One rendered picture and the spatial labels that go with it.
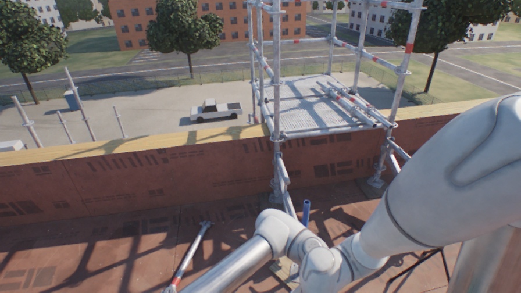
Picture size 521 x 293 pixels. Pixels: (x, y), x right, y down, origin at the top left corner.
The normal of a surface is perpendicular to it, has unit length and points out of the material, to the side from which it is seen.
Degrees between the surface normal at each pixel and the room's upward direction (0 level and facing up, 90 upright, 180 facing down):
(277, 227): 5
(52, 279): 0
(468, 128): 61
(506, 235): 86
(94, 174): 90
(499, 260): 86
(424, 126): 90
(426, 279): 0
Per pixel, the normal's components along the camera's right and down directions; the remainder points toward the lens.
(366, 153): 0.17, 0.49
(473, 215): -0.48, 0.57
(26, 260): -0.04, -0.86
